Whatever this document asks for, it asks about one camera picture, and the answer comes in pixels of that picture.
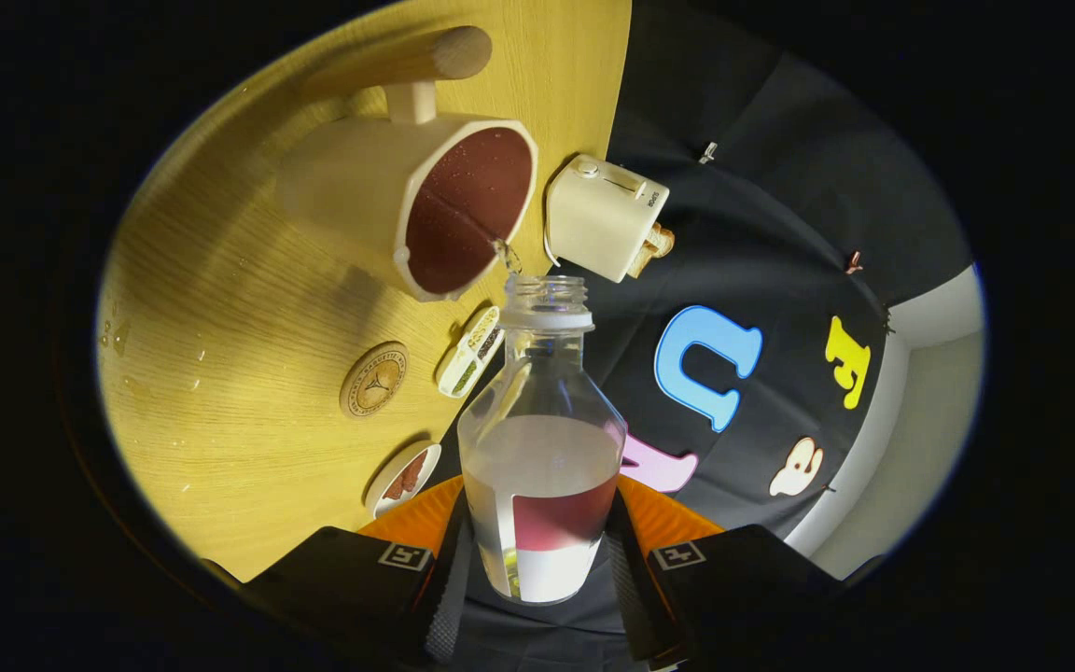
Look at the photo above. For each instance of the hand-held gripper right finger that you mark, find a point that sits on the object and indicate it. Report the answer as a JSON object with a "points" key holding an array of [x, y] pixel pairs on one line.
{"points": [[635, 597]]}

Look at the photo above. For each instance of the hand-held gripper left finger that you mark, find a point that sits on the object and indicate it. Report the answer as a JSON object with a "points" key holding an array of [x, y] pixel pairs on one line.
{"points": [[444, 597]]}

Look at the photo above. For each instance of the clear juice bottle red label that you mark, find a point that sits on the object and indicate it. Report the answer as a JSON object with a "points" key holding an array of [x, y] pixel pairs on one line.
{"points": [[542, 457]]}

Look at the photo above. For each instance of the round wooden coaster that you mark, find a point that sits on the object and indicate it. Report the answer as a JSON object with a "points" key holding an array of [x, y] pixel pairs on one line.
{"points": [[374, 381]]}

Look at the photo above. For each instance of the white round plate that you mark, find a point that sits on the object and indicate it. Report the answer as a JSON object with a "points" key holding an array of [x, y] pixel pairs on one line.
{"points": [[379, 499]]}

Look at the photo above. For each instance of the brown meat patty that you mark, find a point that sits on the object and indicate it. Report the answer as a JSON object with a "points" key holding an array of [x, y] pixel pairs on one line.
{"points": [[414, 467], [395, 488]]}

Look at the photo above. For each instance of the white divided seasoning dish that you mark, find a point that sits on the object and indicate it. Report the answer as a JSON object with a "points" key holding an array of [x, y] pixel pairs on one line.
{"points": [[458, 371]]}

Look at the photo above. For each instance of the wooden table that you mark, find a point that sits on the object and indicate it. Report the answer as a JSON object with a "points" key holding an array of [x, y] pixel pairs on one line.
{"points": [[220, 373]]}

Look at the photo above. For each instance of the flat toast slice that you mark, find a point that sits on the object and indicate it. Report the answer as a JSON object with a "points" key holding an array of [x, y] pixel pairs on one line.
{"points": [[642, 263]]}

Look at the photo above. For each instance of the round-topped toast slice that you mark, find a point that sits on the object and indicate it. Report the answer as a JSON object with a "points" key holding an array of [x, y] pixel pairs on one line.
{"points": [[661, 241]]}

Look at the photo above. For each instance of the cream toaster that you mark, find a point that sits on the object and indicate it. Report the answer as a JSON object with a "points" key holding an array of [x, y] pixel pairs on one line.
{"points": [[603, 219]]}

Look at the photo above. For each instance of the pink clip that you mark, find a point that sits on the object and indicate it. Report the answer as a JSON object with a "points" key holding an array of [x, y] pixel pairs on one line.
{"points": [[855, 262]]}

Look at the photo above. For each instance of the black backdrop cloth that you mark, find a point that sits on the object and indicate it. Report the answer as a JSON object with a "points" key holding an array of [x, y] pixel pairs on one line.
{"points": [[780, 187]]}

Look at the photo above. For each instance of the silver metal clip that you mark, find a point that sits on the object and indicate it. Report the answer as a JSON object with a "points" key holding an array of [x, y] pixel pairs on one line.
{"points": [[707, 153]]}

